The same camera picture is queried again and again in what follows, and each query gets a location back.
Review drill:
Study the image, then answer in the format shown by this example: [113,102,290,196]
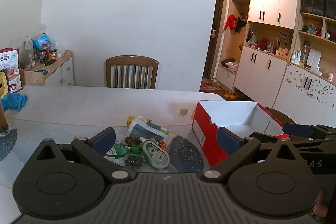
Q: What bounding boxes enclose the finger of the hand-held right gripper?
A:
[283,123,336,140]
[249,132,336,147]

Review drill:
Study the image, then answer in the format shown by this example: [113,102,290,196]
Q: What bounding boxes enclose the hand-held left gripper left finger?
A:
[36,127,131,183]

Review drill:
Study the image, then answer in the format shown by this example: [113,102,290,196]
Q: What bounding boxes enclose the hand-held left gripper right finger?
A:
[203,127,300,182]

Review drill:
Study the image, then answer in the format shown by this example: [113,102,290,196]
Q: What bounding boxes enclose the green snack packet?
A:
[104,143,129,165]

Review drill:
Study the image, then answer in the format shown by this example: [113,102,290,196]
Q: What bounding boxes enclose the red shoe box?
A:
[192,101,290,168]

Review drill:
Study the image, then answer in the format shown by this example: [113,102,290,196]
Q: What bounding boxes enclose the white and blue pouch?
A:
[127,116,171,144]

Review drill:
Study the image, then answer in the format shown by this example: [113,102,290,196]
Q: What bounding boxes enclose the grey-green correction tape dispenser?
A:
[142,140,170,169]

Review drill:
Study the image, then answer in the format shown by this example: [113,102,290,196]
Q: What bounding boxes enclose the wooden chair with curved back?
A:
[264,107,290,125]

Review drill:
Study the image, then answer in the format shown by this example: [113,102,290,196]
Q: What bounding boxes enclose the brown woven bundle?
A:
[125,136,142,147]

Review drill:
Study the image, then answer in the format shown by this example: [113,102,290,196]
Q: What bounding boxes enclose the white sticker-covered cabinet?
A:
[273,64,336,125]

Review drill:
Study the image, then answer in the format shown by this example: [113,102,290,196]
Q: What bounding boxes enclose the dark fuzzy pad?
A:
[125,154,147,167]

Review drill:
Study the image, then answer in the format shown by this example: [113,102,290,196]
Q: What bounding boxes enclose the dark speckled placemat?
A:
[165,135,210,173]

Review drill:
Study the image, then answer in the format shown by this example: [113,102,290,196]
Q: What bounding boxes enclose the red patterned rug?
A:
[200,78,222,91]

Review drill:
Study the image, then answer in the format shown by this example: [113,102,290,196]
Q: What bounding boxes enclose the white lower cabinet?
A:
[234,45,288,109]

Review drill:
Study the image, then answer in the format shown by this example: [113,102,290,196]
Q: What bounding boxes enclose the white plastic container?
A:
[307,48,321,69]

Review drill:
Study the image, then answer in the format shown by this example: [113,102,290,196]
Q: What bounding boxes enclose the wooden slat-back chair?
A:
[105,55,159,90]

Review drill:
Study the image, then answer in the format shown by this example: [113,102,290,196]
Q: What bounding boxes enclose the wood and white sideboard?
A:
[20,50,75,86]

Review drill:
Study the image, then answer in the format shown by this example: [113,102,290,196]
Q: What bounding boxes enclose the dark round coaster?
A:
[0,128,18,161]

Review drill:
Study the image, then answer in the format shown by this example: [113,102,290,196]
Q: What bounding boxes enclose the blue cloth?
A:
[2,93,29,112]

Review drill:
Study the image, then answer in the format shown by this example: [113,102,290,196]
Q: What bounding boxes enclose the glass of brown drink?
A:
[0,99,12,138]

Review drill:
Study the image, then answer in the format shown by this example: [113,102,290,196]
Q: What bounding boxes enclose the blue globe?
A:
[35,34,50,51]

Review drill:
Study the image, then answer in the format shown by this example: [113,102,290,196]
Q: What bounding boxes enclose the red hanging cloth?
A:
[223,14,238,33]

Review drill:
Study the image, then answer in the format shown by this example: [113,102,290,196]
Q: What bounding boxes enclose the red snack bag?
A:
[0,48,23,94]

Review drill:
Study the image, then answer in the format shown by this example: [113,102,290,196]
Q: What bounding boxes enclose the black hanging bag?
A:
[234,13,248,33]

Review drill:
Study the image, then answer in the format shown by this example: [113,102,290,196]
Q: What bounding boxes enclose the white upper cabinet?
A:
[231,0,298,30]

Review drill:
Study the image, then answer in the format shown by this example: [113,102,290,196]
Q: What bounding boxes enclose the dark brown door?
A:
[203,0,226,79]

